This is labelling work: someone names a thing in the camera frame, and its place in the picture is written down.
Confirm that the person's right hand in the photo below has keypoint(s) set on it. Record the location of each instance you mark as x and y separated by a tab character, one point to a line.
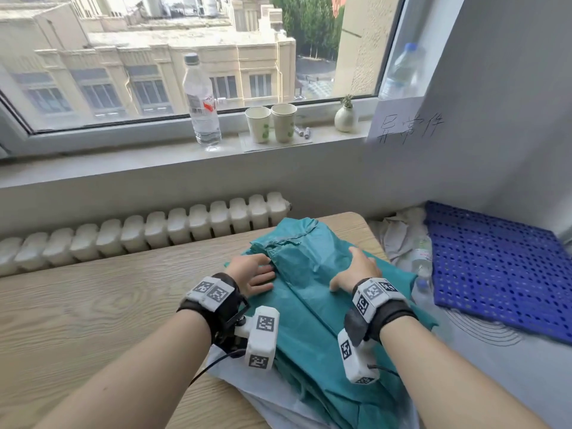
359	270

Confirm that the person's left hand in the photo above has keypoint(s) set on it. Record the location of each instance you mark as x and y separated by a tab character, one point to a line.
252	274

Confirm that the person's left forearm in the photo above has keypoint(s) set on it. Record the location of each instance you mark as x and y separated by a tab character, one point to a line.
125	379

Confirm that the white crumpled cloth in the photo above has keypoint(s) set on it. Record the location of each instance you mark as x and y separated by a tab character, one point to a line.
402	232

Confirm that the small clear plastic bottle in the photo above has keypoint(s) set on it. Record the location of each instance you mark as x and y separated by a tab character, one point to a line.
421	259

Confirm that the white radiator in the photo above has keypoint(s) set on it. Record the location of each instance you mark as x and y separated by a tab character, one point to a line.
134	232

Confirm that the blue perforated plastic panel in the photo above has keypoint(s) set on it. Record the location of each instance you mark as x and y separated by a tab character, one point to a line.
491	272

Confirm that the wooden table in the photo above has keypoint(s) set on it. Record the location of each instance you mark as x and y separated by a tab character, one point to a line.
111	299

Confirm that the small white vase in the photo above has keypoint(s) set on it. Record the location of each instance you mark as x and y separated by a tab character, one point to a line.
345	119

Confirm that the clear plastic bottle red label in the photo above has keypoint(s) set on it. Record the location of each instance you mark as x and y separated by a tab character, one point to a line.
201	102

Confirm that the large clear plastic bottle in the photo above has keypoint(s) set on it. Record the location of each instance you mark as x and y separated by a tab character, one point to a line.
404	71

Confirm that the beige window cover sheet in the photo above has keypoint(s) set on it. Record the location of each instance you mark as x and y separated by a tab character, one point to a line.
366	40

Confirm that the white wrist camera with markers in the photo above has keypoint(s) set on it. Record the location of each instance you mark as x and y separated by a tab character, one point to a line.
261	335
355	357

